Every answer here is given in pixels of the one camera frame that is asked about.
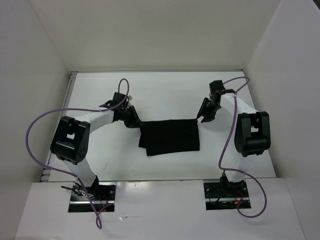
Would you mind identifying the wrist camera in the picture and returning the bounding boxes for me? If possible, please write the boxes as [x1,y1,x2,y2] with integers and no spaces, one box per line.
[110,92,127,109]
[209,80,225,95]

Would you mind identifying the aluminium table frame rail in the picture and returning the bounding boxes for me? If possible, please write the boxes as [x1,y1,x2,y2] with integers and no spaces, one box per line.
[39,71,79,183]

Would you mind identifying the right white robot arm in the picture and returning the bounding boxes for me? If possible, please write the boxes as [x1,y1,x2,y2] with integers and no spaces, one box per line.
[196,89,271,197]

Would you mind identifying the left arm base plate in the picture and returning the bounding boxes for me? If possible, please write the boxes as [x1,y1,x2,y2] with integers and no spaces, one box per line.
[62,182,116,213]

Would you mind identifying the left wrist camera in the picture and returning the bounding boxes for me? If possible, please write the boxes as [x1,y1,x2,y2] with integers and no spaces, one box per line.
[110,92,127,109]

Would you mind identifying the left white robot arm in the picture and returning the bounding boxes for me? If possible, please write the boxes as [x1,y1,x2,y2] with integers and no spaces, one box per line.
[50,106,143,200]

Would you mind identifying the black skirt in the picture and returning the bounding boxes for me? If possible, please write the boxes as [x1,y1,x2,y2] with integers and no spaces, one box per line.
[138,119,200,157]

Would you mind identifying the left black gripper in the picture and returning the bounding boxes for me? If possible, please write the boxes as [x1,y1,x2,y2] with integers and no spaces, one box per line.
[120,105,144,129]

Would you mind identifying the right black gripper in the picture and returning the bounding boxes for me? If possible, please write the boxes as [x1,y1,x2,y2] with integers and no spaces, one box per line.
[196,97,221,123]

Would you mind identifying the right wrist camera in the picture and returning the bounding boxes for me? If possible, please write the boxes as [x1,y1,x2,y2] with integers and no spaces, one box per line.
[209,80,225,95]

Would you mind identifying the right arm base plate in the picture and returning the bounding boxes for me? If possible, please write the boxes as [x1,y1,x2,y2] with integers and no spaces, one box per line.
[203,182,252,211]

